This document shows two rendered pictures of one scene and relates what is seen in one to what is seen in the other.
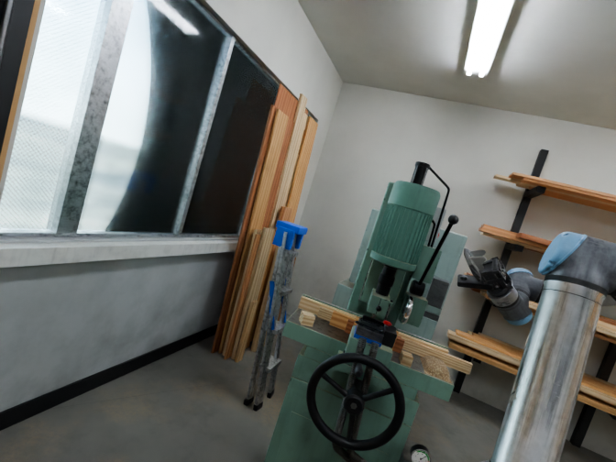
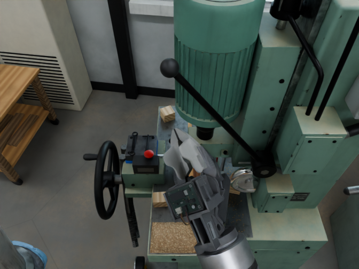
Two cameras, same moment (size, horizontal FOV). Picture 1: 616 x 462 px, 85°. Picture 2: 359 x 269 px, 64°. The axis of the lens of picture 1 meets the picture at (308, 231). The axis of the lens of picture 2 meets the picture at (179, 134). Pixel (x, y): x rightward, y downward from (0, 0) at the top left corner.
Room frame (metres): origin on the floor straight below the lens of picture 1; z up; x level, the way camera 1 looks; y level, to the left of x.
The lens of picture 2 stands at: (1.10, -0.88, 1.74)
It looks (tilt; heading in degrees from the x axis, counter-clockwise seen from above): 50 degrees down; 79
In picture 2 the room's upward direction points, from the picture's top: straight up
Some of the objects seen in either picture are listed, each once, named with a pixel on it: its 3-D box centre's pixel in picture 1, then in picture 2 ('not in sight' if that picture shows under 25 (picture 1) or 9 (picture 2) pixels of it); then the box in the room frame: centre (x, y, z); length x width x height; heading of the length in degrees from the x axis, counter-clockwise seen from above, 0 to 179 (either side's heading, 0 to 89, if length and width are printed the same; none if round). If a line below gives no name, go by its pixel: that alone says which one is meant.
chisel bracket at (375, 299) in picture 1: (378, 303); (210, 144); (1.30, -0.35, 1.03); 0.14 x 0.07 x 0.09; 169
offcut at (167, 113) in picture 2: (306, 318); (167, 113); (1.20, -0.09, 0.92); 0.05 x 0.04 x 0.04; 15
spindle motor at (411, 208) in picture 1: (404, 225); (212, 55); (1.28, -0.35, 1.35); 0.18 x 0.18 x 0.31
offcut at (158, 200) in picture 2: (405, 358); (160, 199); (1.12, -0.45, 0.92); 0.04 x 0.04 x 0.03; 84
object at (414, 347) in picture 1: (390, 338); not in sight; (1.27, -0.43, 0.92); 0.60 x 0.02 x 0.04; 79
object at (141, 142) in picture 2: (376, 331); (142, 152); (1.09, -0.32, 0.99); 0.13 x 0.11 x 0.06; 79
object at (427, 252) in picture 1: (425, 263); (307, 142); (1.46, -0.54, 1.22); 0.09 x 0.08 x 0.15; 169
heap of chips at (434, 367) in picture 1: (436, 364); (174, 235); (1.15, -0.57, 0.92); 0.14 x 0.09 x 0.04; 169
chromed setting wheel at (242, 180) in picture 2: (406, 309); (250, 179); (1.39, -0.49, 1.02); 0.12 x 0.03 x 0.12; 169
